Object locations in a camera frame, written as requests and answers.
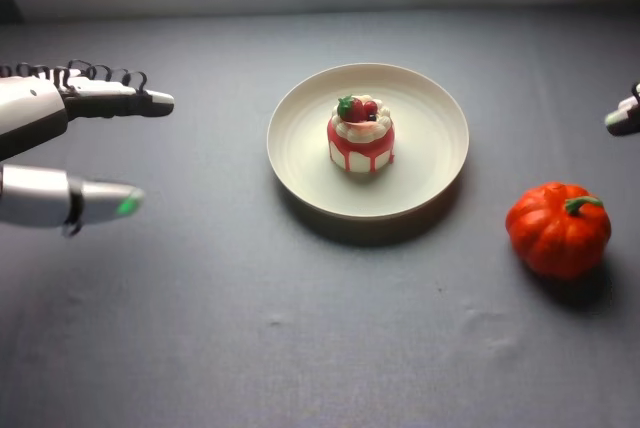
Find red white strawberry toy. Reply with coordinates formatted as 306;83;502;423
326;94;396;175

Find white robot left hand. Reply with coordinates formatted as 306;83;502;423
0;58;176;238

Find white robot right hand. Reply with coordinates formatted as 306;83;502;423
603;80;640;138

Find orange toy pumpkin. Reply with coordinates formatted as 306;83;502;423
505;181;613;281

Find cream round plate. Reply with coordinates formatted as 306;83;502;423
266;63;471;220

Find grey table cloth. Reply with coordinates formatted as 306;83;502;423
0;10;640;428

